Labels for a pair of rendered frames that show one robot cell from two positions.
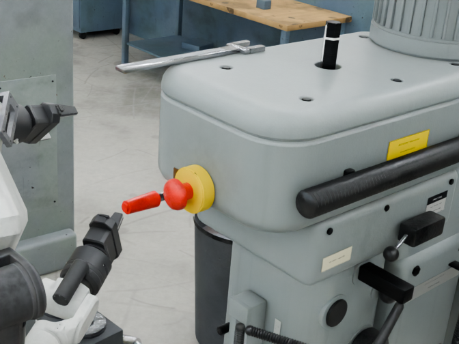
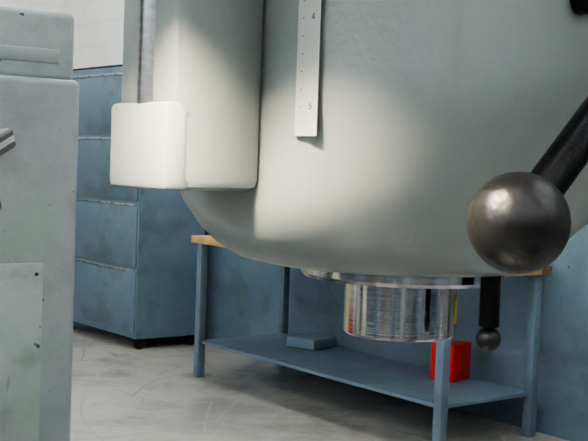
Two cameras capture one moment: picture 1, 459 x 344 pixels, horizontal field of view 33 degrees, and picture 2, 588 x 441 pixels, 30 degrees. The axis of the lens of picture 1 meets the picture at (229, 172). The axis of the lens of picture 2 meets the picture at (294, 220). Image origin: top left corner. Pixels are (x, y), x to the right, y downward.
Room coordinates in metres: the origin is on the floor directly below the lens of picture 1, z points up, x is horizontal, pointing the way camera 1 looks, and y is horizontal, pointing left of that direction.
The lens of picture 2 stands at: (0.57, -0.12, 1.35)
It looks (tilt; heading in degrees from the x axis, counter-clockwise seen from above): 3 degrees down; 6
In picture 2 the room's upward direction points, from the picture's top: 2 degrees clockwise
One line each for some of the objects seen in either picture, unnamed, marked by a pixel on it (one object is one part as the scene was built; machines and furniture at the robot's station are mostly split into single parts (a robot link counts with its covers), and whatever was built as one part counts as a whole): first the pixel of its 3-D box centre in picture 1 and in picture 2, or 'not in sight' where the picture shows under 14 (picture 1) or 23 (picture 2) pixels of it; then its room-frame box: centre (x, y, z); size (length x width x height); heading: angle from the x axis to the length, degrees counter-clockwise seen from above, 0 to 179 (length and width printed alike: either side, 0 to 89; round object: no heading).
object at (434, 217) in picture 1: (408, 235); not in sight; (0.98, -0.26, 1.66); 0.12 x 0.04 x 0.04; 134
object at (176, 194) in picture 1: (179, 193); not in sight; (0.86, 0.06, 1.76); 0.04 x 0.03 x 0.04; 44
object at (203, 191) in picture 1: (194, 189); not in sight; (0.87, 0.04, 1.76); 0.06 x 0.02 x 0.06; 44
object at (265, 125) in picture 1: (327, 117); not in sight; (1.04, -0.13, 1.81); 0.47 x 0.26 x 0.16; 134
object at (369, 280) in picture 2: not in sight; (402, 268); (1.03, -0.12, 1.31); 0.09 x 0.09 x 0.01
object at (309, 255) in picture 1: (328, 194); not in sight; (1.06, -0.15, 1.68); 0.34 x 0.24 x 0.10; 134
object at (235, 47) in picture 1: (192, 56); not in sight; (1.01, 0.06, 1.89); 0.24 x 0.04 x 0.01; 136
